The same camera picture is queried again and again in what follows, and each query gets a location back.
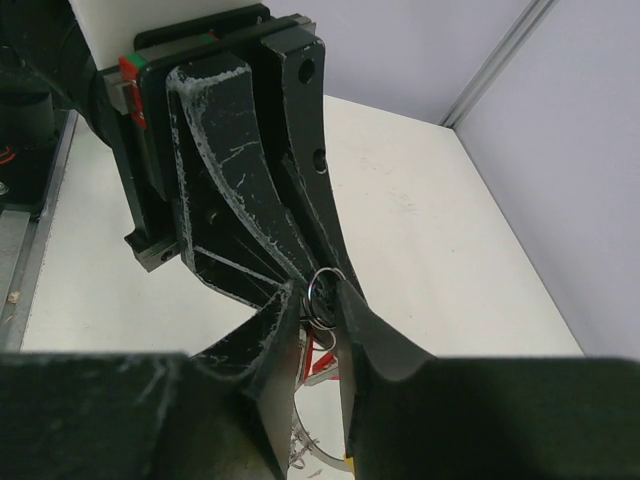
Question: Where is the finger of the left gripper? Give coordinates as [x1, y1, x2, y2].
[259, 27, 363, 293]
[166, 52, 317, 308]

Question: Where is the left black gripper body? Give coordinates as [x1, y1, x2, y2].
[102, 4, 318, 267]

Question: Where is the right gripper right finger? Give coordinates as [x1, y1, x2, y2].
[335, 281, 639, 479]

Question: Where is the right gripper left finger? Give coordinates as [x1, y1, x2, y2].
[1, 282, 300, 479]

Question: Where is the red tagged key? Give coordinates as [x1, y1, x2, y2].
[297, 340, 339, 388]

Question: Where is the keyring with yellow handle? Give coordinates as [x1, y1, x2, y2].
[288, 267, 355, 475]

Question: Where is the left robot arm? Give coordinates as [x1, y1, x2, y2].
[1, 1, 358, 307]

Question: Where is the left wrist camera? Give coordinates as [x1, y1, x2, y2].
[69, 0, 271, 71]

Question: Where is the right aluminium frame post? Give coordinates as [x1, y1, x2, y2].
[439, 0, 557, 130]

